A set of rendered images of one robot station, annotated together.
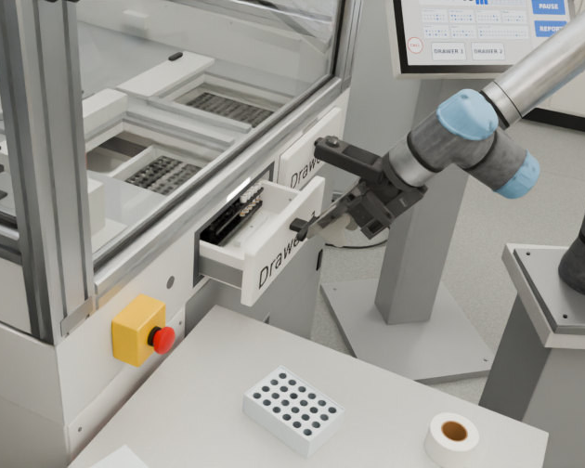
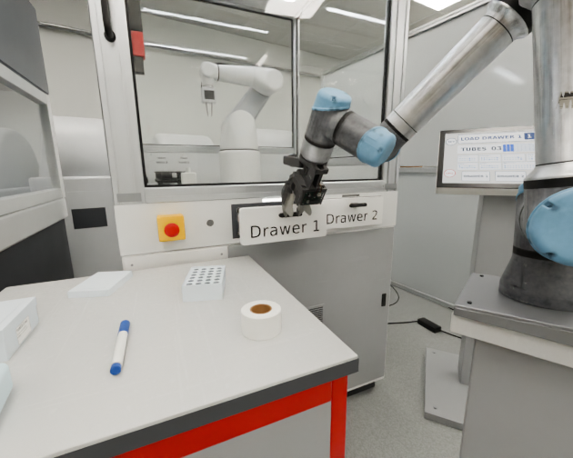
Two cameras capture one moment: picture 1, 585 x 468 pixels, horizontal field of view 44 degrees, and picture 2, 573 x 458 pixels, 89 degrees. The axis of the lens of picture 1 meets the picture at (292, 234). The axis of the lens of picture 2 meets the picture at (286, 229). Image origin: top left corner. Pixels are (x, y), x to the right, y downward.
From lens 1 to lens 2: 0.92 m
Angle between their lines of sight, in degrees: 47
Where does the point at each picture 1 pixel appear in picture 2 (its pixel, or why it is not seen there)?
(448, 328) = not seen: hidden behind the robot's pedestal
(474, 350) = not seen: hidden behind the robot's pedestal
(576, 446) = not seen: outside the picture
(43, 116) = (109, 91)
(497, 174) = (349, 138)
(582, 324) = (483, 310)
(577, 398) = (524, 426)
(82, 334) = (134, 210)
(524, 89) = (406, 104)
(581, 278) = (510, 283)
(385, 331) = (457, 385)
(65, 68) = (121, 73)
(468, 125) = (318, 100)
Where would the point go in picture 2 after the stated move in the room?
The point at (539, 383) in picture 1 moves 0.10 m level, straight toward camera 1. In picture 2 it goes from (471, 388) to (433, 400)
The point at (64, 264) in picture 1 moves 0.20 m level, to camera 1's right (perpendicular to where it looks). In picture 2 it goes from (120, 164) to (147, 164)
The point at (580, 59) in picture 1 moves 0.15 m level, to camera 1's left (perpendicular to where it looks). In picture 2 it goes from (448, 71) to (379, 86)
